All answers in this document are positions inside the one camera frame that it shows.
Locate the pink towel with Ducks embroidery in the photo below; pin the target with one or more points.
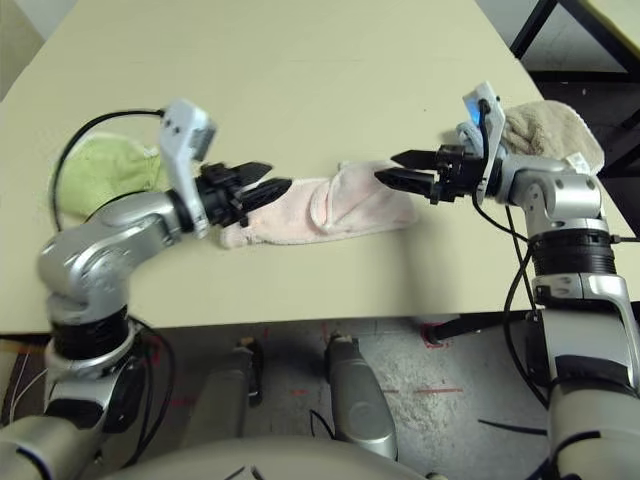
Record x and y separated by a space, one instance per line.
350 210

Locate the grey right robot leg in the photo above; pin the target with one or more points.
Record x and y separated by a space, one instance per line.
357 400

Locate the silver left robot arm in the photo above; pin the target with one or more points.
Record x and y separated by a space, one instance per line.
100 250

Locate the green terry towel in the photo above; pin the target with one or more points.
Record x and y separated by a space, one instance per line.
105 170

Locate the grey robot leg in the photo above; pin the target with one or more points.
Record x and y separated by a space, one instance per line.
220 400
357 400

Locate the beige robot torso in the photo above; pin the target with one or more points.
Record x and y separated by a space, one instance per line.
250 460

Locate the black table leg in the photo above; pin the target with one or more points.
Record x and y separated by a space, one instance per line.
475 327

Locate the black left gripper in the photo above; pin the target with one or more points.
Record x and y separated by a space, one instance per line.
217 195

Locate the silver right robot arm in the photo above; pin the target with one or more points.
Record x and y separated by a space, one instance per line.
565 190

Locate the light blue terry towel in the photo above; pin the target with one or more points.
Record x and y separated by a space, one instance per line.
467 137

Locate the beige terry towel with label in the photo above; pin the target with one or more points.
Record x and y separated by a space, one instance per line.
550 127

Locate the grey left robot leg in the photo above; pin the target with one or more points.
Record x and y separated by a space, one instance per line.
220 400

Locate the black-framed side table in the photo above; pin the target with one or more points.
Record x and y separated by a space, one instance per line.
590 77

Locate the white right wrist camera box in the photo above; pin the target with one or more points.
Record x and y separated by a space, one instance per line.
487 130

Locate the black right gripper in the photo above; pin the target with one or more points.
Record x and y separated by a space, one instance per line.
455 172

